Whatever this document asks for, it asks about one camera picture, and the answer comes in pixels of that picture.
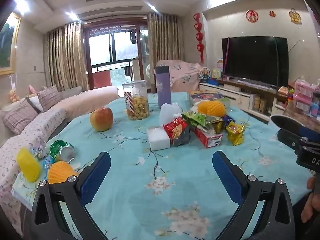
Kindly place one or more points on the pink covered sofa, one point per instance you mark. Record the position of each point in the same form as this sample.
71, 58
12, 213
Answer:
80, 102

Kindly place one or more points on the gold framed painting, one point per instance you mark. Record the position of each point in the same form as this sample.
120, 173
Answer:
7, 45

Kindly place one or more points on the orange yellow foam fruit net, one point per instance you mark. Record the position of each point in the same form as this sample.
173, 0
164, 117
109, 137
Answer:
211, 107

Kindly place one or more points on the clear snack jar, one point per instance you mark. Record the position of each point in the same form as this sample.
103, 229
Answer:
137, 105

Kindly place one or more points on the white tissue pack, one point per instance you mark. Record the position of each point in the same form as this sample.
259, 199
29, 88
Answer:
157, 138

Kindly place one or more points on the person's right hand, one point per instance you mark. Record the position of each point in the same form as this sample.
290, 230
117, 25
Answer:
311, 205

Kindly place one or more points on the blue floral tablecloth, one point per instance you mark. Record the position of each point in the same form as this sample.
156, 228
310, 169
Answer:
162, 180

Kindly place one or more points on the red white carton box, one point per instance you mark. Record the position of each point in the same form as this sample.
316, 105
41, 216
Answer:
205, 136

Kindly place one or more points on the green snack wrapper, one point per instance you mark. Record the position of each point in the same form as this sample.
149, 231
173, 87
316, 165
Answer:
197, 120

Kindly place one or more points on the white television cabinet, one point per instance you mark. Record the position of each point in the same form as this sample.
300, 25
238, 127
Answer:
237, 95

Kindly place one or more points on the white pillow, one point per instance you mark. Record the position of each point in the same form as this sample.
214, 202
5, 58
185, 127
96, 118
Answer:
35, 103

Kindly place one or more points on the person's dark clothing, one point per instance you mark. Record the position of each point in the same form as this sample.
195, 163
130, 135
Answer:
300, 212

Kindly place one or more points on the round red wall sticker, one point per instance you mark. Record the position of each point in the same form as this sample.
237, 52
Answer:
252, 16

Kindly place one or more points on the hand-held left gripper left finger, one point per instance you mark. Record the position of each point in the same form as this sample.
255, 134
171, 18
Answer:
96, 180

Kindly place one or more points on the blue toy case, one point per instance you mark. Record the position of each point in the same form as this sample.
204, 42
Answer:
315, 110

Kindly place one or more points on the toy ferris wheel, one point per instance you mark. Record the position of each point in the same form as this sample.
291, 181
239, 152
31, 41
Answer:
204, 74

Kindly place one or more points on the gold figure wall sticker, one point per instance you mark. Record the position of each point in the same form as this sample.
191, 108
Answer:
294, 16

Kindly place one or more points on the red yellow apple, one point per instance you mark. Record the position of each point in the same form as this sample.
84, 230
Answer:
101, 120

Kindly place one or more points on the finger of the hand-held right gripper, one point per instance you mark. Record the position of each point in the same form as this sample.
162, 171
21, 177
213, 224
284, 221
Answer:
290, 140

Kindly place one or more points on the crushed green drink can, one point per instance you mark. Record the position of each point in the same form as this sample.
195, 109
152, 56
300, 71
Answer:
63, 152

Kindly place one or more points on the pink plush toy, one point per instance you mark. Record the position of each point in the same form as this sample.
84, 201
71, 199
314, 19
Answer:
31, 89

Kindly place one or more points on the black television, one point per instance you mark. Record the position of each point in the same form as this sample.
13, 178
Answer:
255, 60

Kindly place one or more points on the yellow plush toy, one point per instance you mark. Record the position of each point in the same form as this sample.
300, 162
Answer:
14, 95

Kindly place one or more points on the red heart hanging decoration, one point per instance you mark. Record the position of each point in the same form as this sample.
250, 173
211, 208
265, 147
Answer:
198, 27

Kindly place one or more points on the pink cloth covered chair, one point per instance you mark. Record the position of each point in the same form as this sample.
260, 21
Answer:
185, 75

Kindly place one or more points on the purple thermos bottle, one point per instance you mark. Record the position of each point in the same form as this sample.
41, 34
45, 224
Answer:
162, 87

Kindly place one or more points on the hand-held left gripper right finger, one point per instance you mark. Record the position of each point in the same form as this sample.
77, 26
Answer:
228, 177

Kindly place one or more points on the blue clear plastic wrapper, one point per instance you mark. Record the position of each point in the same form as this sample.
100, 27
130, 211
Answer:
228, 120

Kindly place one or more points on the orange snack box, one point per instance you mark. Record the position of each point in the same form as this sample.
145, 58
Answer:
282, 90

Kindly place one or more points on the brown marble counter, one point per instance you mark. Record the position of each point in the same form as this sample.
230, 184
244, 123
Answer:
292, 115

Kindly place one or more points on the gold snack packet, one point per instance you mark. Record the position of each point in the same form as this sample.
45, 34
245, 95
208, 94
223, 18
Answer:
235, 132

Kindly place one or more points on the shiny iridescent wrapper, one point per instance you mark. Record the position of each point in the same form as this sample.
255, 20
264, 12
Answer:
38, 148

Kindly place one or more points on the striped pink pillow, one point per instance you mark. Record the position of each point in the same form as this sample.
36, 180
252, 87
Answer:
48, 97
18, 117

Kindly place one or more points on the pink storage box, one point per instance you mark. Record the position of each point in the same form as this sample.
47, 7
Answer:
303, 103
306, 88

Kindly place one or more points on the red framed balcony door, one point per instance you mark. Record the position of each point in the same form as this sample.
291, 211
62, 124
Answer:
105, 50

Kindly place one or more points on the colourful toy box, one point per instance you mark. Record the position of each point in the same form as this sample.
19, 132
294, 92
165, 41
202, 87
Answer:
217, 70

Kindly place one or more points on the red snack packet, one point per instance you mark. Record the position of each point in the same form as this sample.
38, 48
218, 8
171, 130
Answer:
176, 127

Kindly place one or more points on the small red wall sticker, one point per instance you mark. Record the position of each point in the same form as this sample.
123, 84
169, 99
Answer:
272, 14

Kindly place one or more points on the blue candy wrapper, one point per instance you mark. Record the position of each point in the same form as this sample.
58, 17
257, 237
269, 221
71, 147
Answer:
48, 162

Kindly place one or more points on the white foam fruit net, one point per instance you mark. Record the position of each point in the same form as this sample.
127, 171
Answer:
167, 113

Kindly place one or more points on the beige patterned curtain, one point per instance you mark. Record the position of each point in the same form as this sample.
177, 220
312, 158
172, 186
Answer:
162, 45
65, 60

